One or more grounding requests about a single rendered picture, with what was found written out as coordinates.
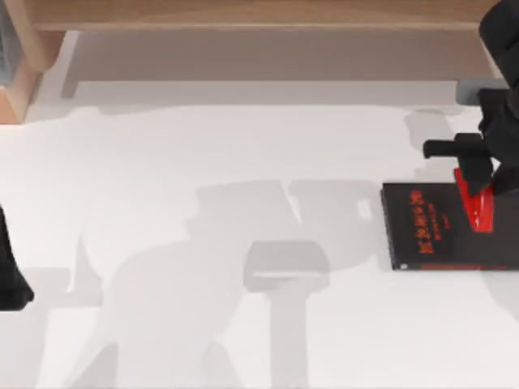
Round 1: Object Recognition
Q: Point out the red glossy block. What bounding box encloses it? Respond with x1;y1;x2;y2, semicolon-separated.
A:
453;167;496;235

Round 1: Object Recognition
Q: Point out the pale grey rounded box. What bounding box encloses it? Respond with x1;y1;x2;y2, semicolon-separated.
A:
455;78;510;107

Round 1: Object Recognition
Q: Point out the black book with red lettering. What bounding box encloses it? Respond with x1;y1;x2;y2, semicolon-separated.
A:
380;182;519;271

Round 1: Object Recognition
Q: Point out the wooden open shelf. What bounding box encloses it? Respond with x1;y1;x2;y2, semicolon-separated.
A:
2;0;506;99

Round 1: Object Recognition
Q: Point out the pale wooden drawer front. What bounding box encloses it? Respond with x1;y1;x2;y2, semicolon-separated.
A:
0;71;45;125

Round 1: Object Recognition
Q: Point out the grey pierced drawer inside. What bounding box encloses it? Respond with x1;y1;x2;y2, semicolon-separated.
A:
0;0;22;87

